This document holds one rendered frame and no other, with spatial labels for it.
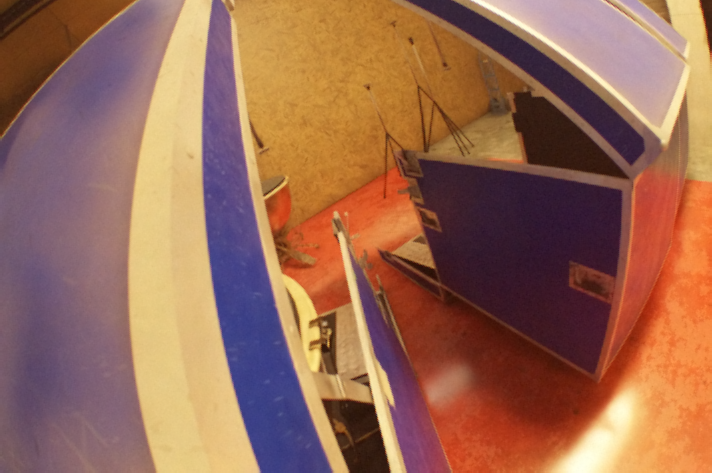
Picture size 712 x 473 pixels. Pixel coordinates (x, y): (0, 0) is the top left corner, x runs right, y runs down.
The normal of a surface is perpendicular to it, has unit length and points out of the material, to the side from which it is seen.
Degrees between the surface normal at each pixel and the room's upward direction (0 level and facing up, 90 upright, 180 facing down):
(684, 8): 90
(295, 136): 90
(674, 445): 0
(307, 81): 90
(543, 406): 0
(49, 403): 38
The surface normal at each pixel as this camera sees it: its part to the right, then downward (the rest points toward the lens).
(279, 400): 0.91, -0.40
